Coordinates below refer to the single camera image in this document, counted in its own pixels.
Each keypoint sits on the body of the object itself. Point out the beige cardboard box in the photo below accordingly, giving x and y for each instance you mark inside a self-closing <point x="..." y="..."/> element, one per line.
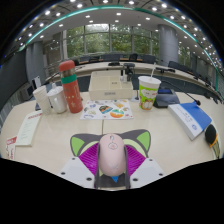
<point x="110" y="87"/>

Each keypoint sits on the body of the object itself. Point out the black desk microphone units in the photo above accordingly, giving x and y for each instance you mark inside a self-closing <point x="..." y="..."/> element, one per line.
<point x="128" y="68"/>

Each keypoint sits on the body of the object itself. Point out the dark conference microphone unit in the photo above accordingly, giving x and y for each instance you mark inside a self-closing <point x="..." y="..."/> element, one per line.
<point x="166" y="98"/>
<point x="37" y="106"/>

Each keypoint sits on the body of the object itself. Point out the colourful sticker sheet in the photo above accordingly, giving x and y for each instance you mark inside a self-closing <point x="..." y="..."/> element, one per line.
<point x="106" y="110"/>

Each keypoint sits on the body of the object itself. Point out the stack of white paper cups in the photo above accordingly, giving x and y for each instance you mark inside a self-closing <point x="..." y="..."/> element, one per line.
<point x="42" y="100"/>

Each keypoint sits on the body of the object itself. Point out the red and white magazine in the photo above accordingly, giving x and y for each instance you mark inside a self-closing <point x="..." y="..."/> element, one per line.
<point x="11" y="148"/>

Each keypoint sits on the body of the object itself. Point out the round ceiling lights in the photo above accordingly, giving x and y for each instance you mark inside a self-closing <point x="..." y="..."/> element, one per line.
<point x="79" y="5"/>

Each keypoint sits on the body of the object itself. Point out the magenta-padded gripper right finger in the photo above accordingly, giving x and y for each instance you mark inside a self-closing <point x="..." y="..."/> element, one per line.
<point x="134" y="160"/>

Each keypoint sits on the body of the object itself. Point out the green printed cup with straw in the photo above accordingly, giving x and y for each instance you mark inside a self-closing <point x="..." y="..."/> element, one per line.
<point x="148" y="95"/>

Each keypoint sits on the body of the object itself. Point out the blue and white book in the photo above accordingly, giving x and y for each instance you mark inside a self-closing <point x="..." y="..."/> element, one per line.
<point x="191" y="119"/>

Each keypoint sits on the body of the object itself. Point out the black cat-face mouse pad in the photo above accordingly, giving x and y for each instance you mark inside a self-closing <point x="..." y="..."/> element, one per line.
<point x="77" y="145"/>

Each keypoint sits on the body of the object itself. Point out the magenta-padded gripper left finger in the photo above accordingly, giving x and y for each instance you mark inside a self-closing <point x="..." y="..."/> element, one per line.
<point x="89" y="159"/>

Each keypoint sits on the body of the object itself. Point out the red bottle with green band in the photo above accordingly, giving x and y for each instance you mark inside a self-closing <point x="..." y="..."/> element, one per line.
<point x="72" y="91"/>

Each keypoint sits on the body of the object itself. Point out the white air purifier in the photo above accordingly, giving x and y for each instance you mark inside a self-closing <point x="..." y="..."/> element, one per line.
<point x="36" y="82"/>

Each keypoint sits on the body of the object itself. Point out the white paper booklet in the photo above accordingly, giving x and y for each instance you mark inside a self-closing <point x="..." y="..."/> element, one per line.
<point x="29" y="128"/>

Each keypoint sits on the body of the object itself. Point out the pink computer mouse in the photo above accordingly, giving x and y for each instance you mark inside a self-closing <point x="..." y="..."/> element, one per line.
<point x="112" y="155"/>

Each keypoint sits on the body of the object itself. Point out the dark office chairs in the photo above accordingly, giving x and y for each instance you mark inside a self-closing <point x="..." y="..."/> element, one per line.
<point x="176" y="65"/>

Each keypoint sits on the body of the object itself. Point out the white lidded mug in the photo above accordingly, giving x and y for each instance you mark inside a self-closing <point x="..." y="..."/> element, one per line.
<point x="58" y="100"/>

